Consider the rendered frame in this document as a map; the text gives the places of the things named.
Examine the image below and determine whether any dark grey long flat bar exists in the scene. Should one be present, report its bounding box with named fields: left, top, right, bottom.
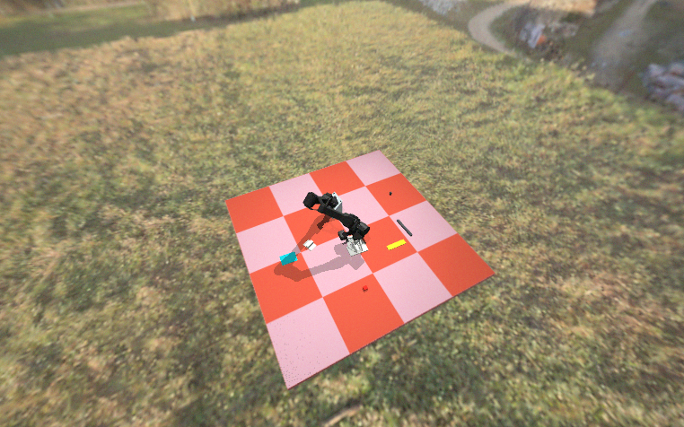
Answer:
left=397, top=219, right=413, bottom=236

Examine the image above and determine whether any cyan flat rectangular block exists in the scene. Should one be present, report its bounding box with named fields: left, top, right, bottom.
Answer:
left=280, top=252, right=297, bottom=266

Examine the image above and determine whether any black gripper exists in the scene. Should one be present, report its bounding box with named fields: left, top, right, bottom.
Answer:
left=338, top=229, right=352, bottom=241

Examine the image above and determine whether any yellow flat block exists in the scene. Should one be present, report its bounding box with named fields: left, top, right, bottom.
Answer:
left=386, top=240, right=406, bottom=250

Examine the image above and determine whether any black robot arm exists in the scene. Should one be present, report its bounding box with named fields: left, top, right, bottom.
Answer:
left=303, top=192, right=370, bottom=240

